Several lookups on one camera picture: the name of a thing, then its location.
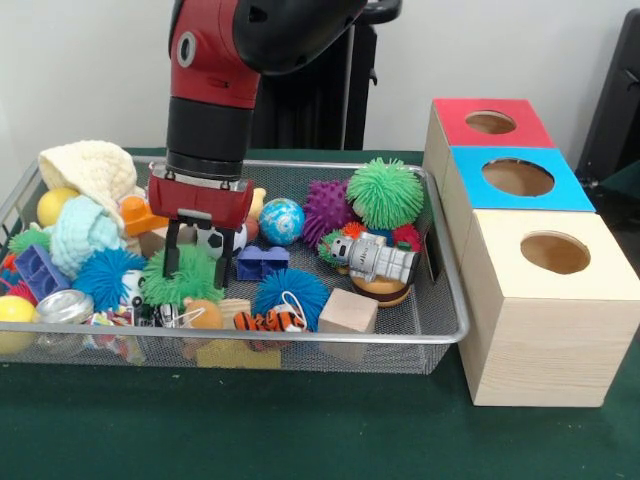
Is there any blue spiky ball with eyes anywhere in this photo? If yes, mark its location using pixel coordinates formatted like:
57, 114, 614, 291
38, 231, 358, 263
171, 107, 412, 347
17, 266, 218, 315
72, 248, 147, 313

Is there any black and white soccer ball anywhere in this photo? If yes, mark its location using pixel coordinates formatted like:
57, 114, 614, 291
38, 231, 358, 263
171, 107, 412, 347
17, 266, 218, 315
195, 224, 249, 259

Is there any toy hamburger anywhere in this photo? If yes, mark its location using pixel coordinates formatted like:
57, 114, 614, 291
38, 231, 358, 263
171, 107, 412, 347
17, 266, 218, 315
350, 275, 411, 308

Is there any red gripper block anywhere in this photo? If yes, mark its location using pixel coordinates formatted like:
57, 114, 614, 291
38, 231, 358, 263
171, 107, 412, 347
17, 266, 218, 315
147, 165, 257, 290

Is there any orange toy building block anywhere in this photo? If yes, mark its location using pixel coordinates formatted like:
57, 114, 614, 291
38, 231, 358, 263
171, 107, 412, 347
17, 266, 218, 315
118, 195, 171, 238

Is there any small wooden block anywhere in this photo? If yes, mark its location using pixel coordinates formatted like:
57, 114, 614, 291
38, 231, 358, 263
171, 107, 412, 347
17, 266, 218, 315
318, 288, 379, 336

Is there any cream knitted cloth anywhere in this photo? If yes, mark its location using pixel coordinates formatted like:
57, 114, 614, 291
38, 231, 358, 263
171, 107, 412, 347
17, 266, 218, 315
38, 140, 139, 236

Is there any silver toy robot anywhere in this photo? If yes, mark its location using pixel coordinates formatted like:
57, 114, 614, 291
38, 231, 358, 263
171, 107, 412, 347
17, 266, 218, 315
333, 232, 421, 286

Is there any black chair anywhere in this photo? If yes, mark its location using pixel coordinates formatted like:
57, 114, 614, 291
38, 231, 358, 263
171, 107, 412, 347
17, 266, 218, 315
578, 8, 640, 201

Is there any plain yellow ball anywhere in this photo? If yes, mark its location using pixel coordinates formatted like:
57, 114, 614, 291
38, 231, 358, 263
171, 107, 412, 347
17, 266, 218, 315
0, 295, 36, 353

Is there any purple spiky ball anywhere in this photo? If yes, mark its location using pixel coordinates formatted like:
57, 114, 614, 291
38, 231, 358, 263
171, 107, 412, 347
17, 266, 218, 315
303, 179, 358, 249

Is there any wooden box with three holes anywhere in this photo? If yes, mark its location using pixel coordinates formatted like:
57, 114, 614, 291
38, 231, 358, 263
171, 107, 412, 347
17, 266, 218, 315
420, 97, 640, 408

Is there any light teal knitted cloth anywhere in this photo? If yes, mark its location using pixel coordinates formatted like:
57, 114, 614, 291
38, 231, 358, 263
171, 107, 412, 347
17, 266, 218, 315
50, 195, 127, 279

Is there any dark green table cloth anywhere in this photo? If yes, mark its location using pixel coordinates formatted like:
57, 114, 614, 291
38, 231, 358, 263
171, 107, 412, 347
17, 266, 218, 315
0, 147, 640, 480

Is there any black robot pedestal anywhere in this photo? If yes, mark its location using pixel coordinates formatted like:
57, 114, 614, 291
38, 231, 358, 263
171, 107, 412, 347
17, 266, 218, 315
250, 0, 403, 151

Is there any green spiky ball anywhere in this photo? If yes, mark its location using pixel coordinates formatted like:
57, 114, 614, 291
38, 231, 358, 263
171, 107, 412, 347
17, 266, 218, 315
142, 245, 227, 307

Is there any yellow smiley face ball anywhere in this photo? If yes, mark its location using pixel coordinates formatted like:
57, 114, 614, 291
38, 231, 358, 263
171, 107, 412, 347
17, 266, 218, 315
37, 187, 81, 228

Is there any purple toy block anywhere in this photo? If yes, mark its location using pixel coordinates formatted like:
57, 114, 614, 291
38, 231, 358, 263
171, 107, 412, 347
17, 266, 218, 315
236, 245, 291, 283

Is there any globe print ball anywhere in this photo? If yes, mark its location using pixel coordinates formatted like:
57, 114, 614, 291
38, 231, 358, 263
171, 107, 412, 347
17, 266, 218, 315
258, 197, 306, 247

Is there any silver metal can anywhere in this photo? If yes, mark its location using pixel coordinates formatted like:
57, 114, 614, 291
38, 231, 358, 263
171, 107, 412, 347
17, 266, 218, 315
35, 290, 94, 327

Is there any green furry ball with eyes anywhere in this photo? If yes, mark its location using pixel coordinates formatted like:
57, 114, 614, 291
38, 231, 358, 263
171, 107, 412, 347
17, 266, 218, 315
346, 158, 425, 230

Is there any shallow clear mesh bin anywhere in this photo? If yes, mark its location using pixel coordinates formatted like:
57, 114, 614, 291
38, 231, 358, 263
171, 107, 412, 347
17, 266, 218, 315
0, 157, 469, 374

